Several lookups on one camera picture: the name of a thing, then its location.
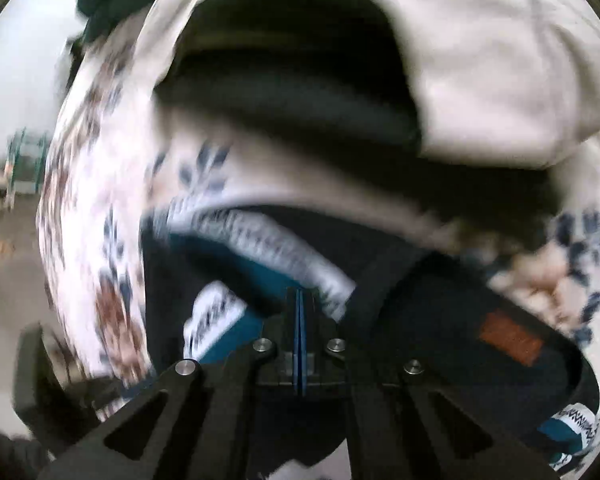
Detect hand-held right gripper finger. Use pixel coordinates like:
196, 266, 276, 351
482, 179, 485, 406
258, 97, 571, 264
40, 287, 300, 480
300, 289, 557, 480

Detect black teal patterned shorts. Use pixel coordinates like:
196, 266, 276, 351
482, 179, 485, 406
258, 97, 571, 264
142, 202, 600, 480

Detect green metal rack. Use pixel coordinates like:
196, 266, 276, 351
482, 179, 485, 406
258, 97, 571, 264
4, 127, 52, 211

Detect floral fleece blanket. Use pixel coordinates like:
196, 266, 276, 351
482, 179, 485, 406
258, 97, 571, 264
35, 0, 600, 480

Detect cream and black garment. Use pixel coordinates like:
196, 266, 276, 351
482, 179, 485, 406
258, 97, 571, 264
150, 0, 600, 241

